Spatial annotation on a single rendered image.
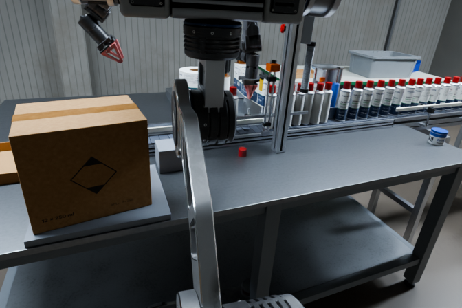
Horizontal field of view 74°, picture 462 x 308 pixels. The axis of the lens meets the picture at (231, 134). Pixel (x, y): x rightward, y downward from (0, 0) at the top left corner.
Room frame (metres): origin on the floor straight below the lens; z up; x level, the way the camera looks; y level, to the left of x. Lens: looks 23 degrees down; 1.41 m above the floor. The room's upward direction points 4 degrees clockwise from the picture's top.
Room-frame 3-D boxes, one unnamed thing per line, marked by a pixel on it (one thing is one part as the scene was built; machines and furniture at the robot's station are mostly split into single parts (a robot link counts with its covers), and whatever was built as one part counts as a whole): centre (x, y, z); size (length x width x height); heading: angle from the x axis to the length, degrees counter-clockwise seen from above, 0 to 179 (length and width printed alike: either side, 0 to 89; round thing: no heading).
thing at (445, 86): (1.79, -1.25, 0.98); 0.05 x 0.05 x 0.20
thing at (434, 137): (1.40, -1.02, 0.87); 0.07 x 0.07 x 0.07
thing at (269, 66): (1.27, -0.14, 1.05); 0.10 x 0.04 x 0.33; 23
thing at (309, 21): (1.28, -0.25, 1.38); 0.17 x 0.10 x 0.19; 168
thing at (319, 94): (1.43, -0.41, 0.98); 0.05 x 0.05 x 0.20
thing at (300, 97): (1.40, -0.31, 0.98); 0.05 x 0.05 x 0.20
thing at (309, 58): (1.29, -0.30, 1.18); 0.04 x 0.04 x 0.21
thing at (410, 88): (1.68, -0.98, 0.98); 0.05 x 0.05 x 0.20
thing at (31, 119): (0.76, 0.41, 0.99); 0.30 x 0.24 x 0.27; 121
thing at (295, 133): (1.31, -0.11, 0.85); 1.65 x 0.11 x 0.05; 113
